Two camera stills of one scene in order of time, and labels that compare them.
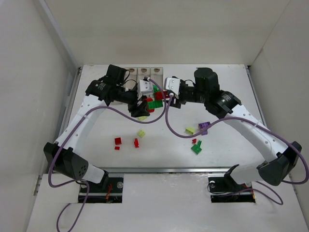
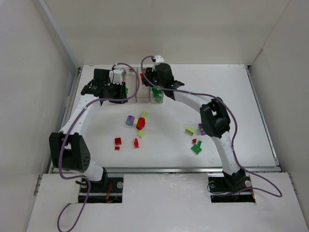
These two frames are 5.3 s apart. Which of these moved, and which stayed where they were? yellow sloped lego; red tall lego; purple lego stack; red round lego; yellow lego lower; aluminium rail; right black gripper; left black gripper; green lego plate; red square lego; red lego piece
Moved: red lego piece; right black gripper; red round lego; left black gripper
Stayed: green lego plate; yellow lego lower; red square lego; aluminium rail; yellow sloped lego; purple lego stack; red tall lego
